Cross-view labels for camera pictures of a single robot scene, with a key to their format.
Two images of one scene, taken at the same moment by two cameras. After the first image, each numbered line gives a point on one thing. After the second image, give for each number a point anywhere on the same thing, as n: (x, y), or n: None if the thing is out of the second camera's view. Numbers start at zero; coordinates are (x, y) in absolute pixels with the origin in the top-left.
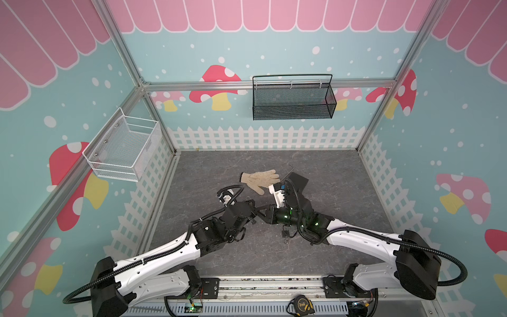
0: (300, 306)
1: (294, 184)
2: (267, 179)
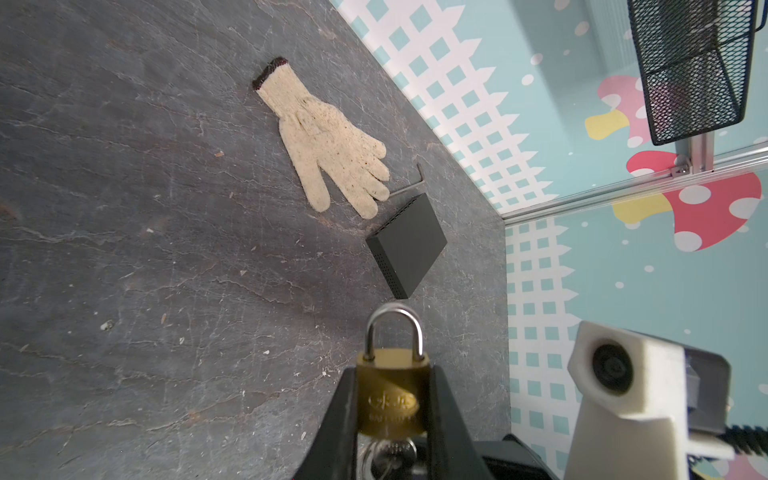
0: None
1: (407, 245)
2: (319, 139)
